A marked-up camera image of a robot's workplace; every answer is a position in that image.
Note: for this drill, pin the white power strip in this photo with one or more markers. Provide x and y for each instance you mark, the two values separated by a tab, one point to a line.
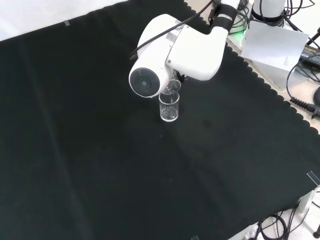
250	231

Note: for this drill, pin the black round object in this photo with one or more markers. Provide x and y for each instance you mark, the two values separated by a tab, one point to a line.
317	95

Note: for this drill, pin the clear graduated glass beaker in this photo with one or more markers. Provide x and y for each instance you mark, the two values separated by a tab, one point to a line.
169	111

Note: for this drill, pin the grey metal bench leg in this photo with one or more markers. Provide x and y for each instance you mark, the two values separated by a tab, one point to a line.
306	200

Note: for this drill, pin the clear tape strip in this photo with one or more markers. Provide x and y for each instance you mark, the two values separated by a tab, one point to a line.
313	178
67	23

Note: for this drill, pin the black scalloped cloth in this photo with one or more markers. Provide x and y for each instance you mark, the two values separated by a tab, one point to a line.
100	150

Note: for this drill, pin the pale white board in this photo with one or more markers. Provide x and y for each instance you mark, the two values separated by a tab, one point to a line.
272	42

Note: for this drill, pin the black power adapter yellow label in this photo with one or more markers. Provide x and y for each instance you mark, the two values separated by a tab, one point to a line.
310	53

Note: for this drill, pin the black tripod rod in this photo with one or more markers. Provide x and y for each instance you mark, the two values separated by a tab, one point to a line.
313	37

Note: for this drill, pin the clear glass beaker with spout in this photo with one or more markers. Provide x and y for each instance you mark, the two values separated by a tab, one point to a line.
173	86

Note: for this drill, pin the white cylinder with black band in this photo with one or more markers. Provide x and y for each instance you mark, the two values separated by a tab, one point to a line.
265	7

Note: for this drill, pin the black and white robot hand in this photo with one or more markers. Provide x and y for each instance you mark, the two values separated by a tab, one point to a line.
182	77

